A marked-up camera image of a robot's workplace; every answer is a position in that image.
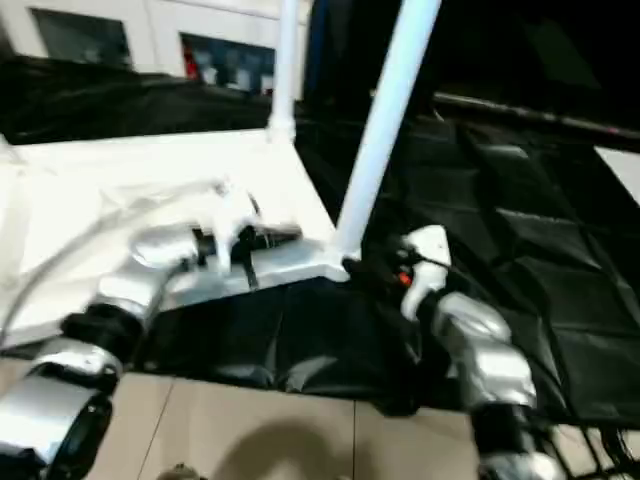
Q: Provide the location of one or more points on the white plastic table top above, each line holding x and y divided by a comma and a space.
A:
120, 190

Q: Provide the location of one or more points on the white plastic table leg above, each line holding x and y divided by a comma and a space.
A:
385, 110
284, 60

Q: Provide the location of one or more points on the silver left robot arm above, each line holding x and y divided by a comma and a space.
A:
120, 290

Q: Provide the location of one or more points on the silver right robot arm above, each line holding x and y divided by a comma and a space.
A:
480, 350

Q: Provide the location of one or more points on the black work mat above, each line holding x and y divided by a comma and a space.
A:
520, 250

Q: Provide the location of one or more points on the red bottle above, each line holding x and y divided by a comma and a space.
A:
190, 66

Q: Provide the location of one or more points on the dark metal rod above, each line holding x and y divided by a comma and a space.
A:
540, 112

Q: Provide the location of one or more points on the white glass-door cabinet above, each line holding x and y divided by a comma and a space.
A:
150, 30

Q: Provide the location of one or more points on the white flat board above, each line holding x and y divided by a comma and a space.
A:
625, 170

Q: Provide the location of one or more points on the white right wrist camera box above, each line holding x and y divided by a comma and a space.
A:
425, 260

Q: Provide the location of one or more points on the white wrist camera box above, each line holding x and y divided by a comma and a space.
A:
235, 210
425, 260

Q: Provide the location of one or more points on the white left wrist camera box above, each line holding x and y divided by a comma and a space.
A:
235, 210

